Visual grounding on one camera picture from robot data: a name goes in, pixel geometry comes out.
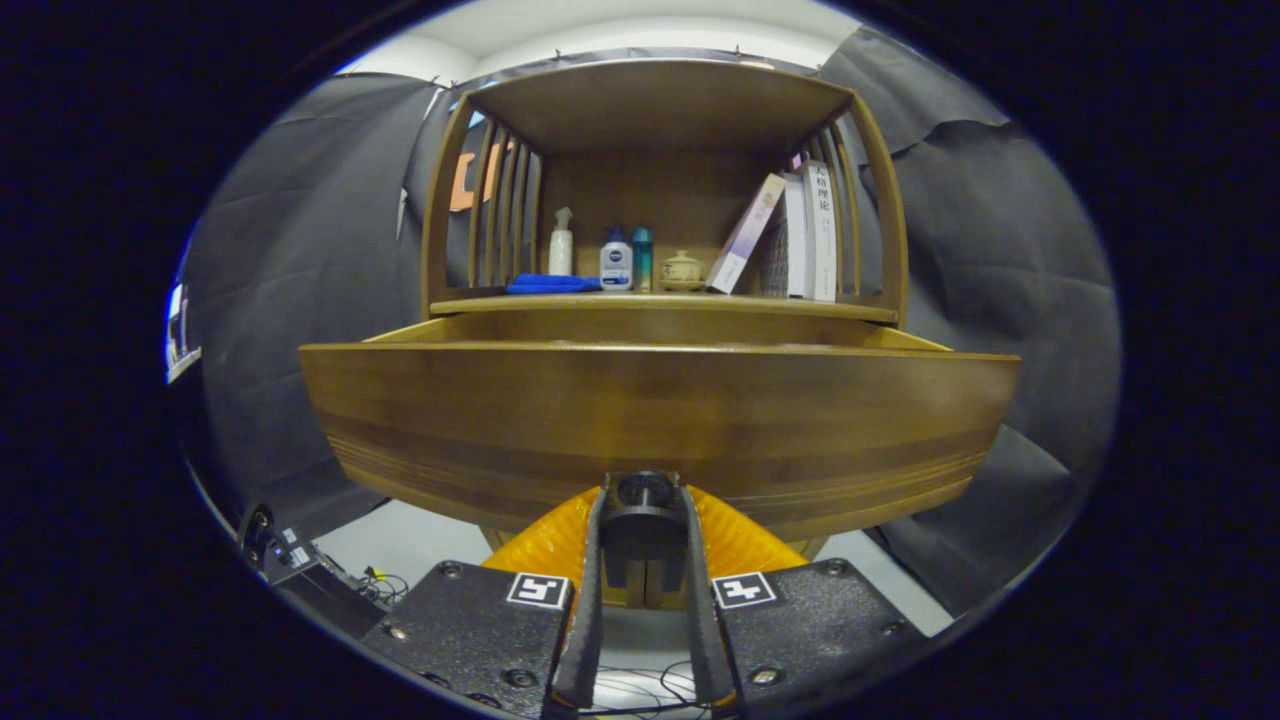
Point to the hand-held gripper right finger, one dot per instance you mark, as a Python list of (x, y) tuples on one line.
[(700, 620)]

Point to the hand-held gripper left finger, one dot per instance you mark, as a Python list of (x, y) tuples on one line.
[(585, 620)]

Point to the black round drawer knob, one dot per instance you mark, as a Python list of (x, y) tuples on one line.
[(645, 525)]

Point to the wooden drawer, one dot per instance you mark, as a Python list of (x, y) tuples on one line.
[(640, 410)]

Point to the wooden countertop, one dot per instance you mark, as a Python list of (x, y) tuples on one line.
[(690, 302)]

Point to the wooden cabinet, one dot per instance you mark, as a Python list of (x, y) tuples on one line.
[(650, 190)]

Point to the black electronic box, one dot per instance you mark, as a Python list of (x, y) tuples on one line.
[(300, 570)]

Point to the blue folded cloth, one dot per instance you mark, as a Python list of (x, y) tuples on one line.
[(550, 285)]

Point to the beige lidded teacup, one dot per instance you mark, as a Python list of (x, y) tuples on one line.
[(682, 270)]

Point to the white bottle with blue cap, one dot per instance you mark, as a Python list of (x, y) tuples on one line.
[(616, 265)]

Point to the slim teal bottle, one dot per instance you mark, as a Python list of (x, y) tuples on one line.
[(642, 258)]

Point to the white pump bottle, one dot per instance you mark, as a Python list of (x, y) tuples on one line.
[(561, 250)]

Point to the purple cover book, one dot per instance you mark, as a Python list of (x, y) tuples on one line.
[(745, 235)]

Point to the patterned cover book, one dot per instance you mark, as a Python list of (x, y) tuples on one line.
[(790, 240)]

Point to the computer monitor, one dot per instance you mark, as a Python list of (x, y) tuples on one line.
[(178, 320)]

